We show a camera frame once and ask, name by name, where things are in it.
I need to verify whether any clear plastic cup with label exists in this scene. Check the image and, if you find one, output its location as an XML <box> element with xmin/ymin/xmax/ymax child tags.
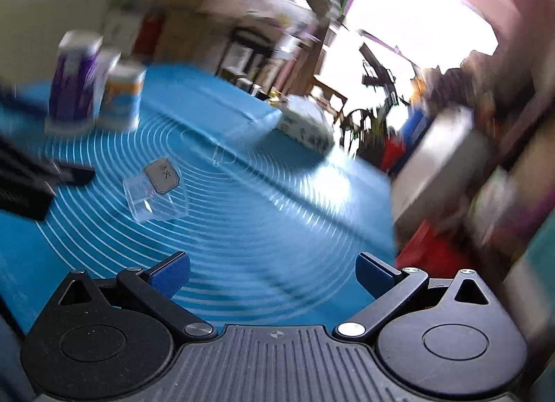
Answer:
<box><xmin>122</xmin><ymin>157</ymin><xmax>188</xmax><ymax>223</ymax></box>

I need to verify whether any tall purple paper cup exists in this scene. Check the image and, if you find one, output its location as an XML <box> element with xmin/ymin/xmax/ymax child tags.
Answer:
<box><xmin>44</xmin><ymin>30</ymin><xmax>103</xmax><ymax>136</ymax></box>

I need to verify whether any orange and blue paper cup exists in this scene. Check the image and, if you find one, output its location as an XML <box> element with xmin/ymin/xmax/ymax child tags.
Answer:
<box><xmin>96</xmin><ymin>61</ymin><xmax>147</xmax><ymax>132</ymax></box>

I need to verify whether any white purple paper cup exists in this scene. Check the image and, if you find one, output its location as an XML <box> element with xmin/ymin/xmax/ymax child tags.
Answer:
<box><xmin>93</xmin><ymin>47</ymin><xmax>121</xmax><ymax>117</ymax></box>

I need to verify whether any red bag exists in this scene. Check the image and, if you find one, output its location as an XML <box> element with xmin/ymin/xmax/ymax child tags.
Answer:
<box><xmin>396</xmin><ymin>221</ymin><xmax>478</xmax><ymax>279</ymax></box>

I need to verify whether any blue silicone baking mat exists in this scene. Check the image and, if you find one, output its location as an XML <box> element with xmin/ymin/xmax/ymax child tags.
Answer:
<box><xmin>1</xmin><ymin>65</ymin><xmax>396</xmax><ymax>330</ymax></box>

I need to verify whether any white chest freezer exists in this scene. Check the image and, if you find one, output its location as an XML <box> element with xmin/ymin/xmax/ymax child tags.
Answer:
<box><xmin>391</xmin><ymin>107</ymin><xmax>492</xmax><ymax>248</ymax></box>

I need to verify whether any black bicycle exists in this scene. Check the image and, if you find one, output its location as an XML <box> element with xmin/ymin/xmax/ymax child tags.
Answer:
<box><xmin>337</xmin><ymin>29</ymin><xmax>422</xmax><ymax>168</ymax></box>

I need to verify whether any white tissue pack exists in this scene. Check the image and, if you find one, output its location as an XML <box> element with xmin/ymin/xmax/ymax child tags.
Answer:
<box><xmin>276</xmin><ymin>95</ymin><xmax>335</xmax><ymax>155</ymax></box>

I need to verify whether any wooden chair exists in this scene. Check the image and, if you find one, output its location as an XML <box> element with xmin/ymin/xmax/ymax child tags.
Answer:
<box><xmin>305</xmin><ymin>75</ymin><xmax>348</xmax><ymax>125</ymax></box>

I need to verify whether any black metal rack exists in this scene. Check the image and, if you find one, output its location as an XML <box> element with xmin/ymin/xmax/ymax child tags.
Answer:
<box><xmin>214</xmin><ymin>26</ymin><xmax>275</xmax><ymax>95</ymax></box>

